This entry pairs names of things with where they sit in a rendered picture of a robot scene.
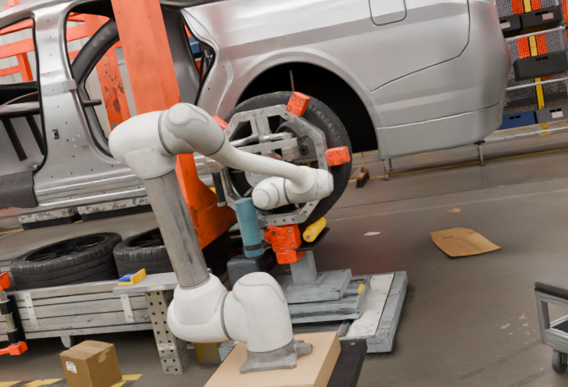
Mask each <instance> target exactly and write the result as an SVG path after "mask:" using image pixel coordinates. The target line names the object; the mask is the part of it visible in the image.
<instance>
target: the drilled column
mask: <svg viewBox="0 0 568 387"><path fill-rule="evenodd" d="M145 299H146V303H147V307H148V310H149V314H150V320H151V323H152V328H153V331H154V335H155V338H156V344H157V348H158V352H159V356H160V359H161V365H162V369H163V373H164V375H174V374H183V373H184V372H185V371H186V370H187V369H188V367H189V366H190V365H191V362H190V358H189V354H188V348H187V344H186V341H185V340H182V339H180V338H178V337H176V336H175V335H174V334H173V333H172V332H171V330H170V328H169V326H168V323H167V311H168V308H169V306H170V304H171V302H172V300H173V299H174V290H165V291H157V292H145ZM168 370H169V371H168Z"/></svg>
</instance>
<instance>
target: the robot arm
mask: <svg viewBox="0 0 568 387"><path fill-rule="evenodd" d="M108 143H109V149H110V151H111V153H112V155H113V157H114V158H115V159H116V160H117V161H119V162H121V163H123V164H127V165H128V166H129V167H130V169H131V170H132V171H133V172H134V174H135V175H136V176H137V177H138V178H140V179H143V183H144V185H145V189H146V192H147V194H148V197H149V200H150V204H151V207H152V209H153V211H154V214H155V217H156V221H157V224H158V226H159V228H160V231H161V235H162V238H163V241H164V243H165V245H166V248H167V252H168V255H169V258H170V260H171V263H172V267H173V269H174V272H175V275H176V277H177V282H178V284H177V287H176V290H175V292H174V299H173V300H172V302H171V304H170V306H169V308H168V311H167V323H168V326H169V328H170V330H171V332H172V333H173V334H174V335H175V336H176V337H178V338H180V339H182V340H185V341H190V342H195V343H215V342H223V341H239V342H242V343H245V346H246V352H247V357H246V360H245V362H244V363H243V365H242V366H241V367H240V368H239V373H240V374H246V373H254V372H263V371H271V370H279V369H294V368H296V367H297V360H298V357H299V356H302V355H305V354H309V353H311V352H313V350H312V349H313V346H312V344H311V343H304V340H294V338H293V333H292V321H291V317H290V313H289V309H288V306H287V300H286V298H285V296H284V293H283V291H282V289H281V287H280V286H279V284H278V283H277V281H276V280H275V278H274V277H272V276H271V275H269V274H267V273H264V272H255V273H250V274H247V275H245V276H243V277H242V278H240V279H239V280H238V281H237V282H236V283H235V285H234V287H233V291H229V292H228V291H227V289H226V288H225V287H224V286H223V285H222V283H221V282H220V280H219V279H218V278H217V277H216V276H214V275H212V274H210V273H209V271H208V269H207V266H206V263H205V259H204V256H203V254H202V251H201V248H200V245H199V241H198V238H197V235H196V232H195V229H194V225H193V222H192V220H191V217H190V214H189V212H188V207H187V205H186V202H185V199H184V197H183V192H182V189H181V187H180V183H179V181H178V176H177V173H176V171H175V167H176V165H177V155H179V154H185V153H194V152H195V151H196V152H198V153H200V154H201V155H203V156H206V157H208V158H211V159H212V160H214V161H217V162H219V163H221V164H223V165H225V166H229V167H231V168H235V169H238V170H242V171H246V172H254V173H259V174H264V175H269V176H273V177H271V178H267V179H265V180H263V181H261V182H260V183H258V184H257V185H256V186H255V188H254V190H253V192H252V198H253V201H254V205H255V206H256V207H258V208H259V209H262V210H270V209H272V208H277V207H280V206H283V205H285V204H294V203H306V202H311V201H315V200H319V199H323V198H325V197H327V196H328V195H330V194H331V192H332V191H333V189H334V184H333V178H332V175H331V174H330V173H329V172H328V171H325V170H321V169H316V170H315V169H314V168H309V167H306V166H295V165H293V164H290V163H287V162H284V161H278V160H274V159H271V158H268V157H264V156H261V155H255V154H251V153H248V152H244V151H241V150H238V149H236V148H234V147H233V146H232V145H231V143H230V142H229V140H228V138H227V136H226V135H225V133H224V131H223V130H222V129H221V127H220V126H219V124H218V123H217V121H216V120H215V119H214V118H213V117H212V116H210V115H209V114H208V113H207V112H205V111H204V110H202V109H201V108H199V107H197V106H195V105H192V104H188V103H178V104H176V105H174V106H172V107H171V108H170V109H169V110H166V111H160V112H148V113H145V114H141V115H138V116H135V117H131V118H130V119H129V120H127V121H125V122H123V123H121V124H119V125H118V126H117V127H115V128H114V129H113V131H112V132H111V133H110V136H109V141H108Z"/></svg>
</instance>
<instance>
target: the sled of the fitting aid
mask: <svg viewBox="0 0 568 387"><path fill-rule="evenodd" d="M371 290H372V289H371V285H370V279H369V275H368V276H359V277H352V279H351V280H350V282H349V283H348V285H347V288H346V290H345V291H344V293H343V295H342V297H341V299H336V300H325V301H316V302H305V303H288V304H287V306H288V309H289V313H290V317H291V321H292V324H295V323H307V322H318V321H329V320H341V319H360V318H361V315H362V313H363V310H364V307H365V305H366V302H367V301H368V298H369V294H370V292H371Z"/></svg>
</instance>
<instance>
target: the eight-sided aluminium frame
mask: <svg viewBox="0 0 568 387"><path fill-rule="evenodd" d="M286 108H287V106H286V105H285V104H282V105H276V106H270V107H266V108H261V109H257V110H252V111H247V112H240V113H236V114H234V115H233V117H232V118H231V121H230V122H229V124H228V125H227V127H226V129H225V130H224V133H225V135H226V136H227V138H228V140H229V142H231V141H232V139H233V137H234V136H235V134H236V132H237V131H238V130H239V128H240V126H241V125H242V123H243V122H244V121H248V120H250V119H253V118H255V119H258V118H262V117H266V116H267V117H271V116H275V115H280V116H281V117H283V118H285V119H286V120H287V121H288V122H293V123H296V124H297V125H298V126H299V128H300V129H301V131H303V132H304V133H305V134H307V135H308V136H309V137H310V138H312V139H313V140H314V146H315V150H316V155H317V160H318V164H319V169H321V170H325V171H328V172H329V173H330V174H331V175H332V178H333V174H332V171H331V167H330V166H328V165H327V160H326V156H325V152H326V151H327V144H326V137H325V133H324V132H323V131H321V130H320V129H319V128H317V127H315V126H314V125H313V124H312V123H310V122H309V121H307V120H306V119H305V118H303V117H296V116H295V115H293V114H291V113H290V112H287V111H286ZM219 172H220V174H221V181H222V185H223V189H224V193H225V198H226V201H227V205H228V206H230V207H231V208H232V209H234V210H235V211H236V208H235V204H234V202H235V201H236V200H238V199H240V198H239V197H237V196H236V195H235V194H233V193H232V190H231V186H230V182H229V177H228V174H227V169H226V168H225V169H222V170H220V171H219ZM319 201H320V199H319V200H315V201H311V202H307V204H306V205H305V206H304V207H303V209H302V210H301V211H298V212H292V213H286V214H279V215H267V216H263V215H261V214H260V213H259V212H258V211H256V214H257V217H258V223H259V228H261V227H263V228H265V226H280V225H287V224H294V223H301V222H305V221H306V220H307V219H308V217H309V216H310V215H311V213H312V211H313V210H314V208H315V207H316V205H317V204H318V203H319Z"/></svg>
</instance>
